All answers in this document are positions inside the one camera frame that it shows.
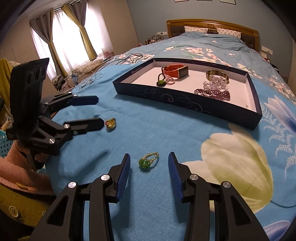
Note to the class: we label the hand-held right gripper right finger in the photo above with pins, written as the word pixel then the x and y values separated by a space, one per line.
pixel 176 180

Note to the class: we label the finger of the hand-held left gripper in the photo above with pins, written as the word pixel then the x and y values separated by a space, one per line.
pixel 87 125
pixel 85 100

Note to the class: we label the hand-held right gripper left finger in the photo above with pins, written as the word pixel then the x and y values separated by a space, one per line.
pixel 122 180

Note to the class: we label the small yellow pendant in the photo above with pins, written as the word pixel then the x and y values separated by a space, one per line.
pixel 110 124

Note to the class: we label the dark blue tray box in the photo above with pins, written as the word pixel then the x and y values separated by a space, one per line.
pixel 185 98

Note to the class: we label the person's left forearm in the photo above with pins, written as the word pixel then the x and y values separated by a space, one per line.
pixel 18 173

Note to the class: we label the person's left hand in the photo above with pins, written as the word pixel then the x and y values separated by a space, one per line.
pixel 41 160

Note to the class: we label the yellow-green cloth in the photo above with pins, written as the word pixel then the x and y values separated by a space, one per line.
pixel 5 74

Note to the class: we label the white bedding pile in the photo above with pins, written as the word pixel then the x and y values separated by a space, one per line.
pixel 87 66

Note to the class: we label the blue flower print blanket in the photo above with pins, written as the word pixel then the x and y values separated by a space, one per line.
pixel 161 134

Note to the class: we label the teal perforated basket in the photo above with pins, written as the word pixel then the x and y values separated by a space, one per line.
pixel 5 143

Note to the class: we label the olive curtain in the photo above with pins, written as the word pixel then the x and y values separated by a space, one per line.
pixel 86 39

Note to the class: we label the white sheer curtain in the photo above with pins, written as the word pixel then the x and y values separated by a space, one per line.
pixel 67 41

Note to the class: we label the grey curtain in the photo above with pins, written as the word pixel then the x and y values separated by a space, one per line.
pixel 42 34

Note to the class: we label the orange smartwatch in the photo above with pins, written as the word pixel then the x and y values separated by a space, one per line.
pixel 173 70

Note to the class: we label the bedside clutter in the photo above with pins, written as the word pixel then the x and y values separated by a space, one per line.
pixel 155 38

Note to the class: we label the yellow knit cardigan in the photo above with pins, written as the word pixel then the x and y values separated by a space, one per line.
pixel 25 204

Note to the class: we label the tortoiseshell bangle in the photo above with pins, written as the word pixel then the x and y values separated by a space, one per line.
pixel 209 73

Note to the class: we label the patterned white pillow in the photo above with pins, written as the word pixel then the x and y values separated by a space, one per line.
pixel 195 29
pixel 229 32

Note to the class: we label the wooden bed headboard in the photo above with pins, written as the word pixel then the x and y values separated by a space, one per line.
pixel 208 23

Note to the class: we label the white wall outlet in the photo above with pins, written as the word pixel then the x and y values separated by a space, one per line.
pixel 267 50

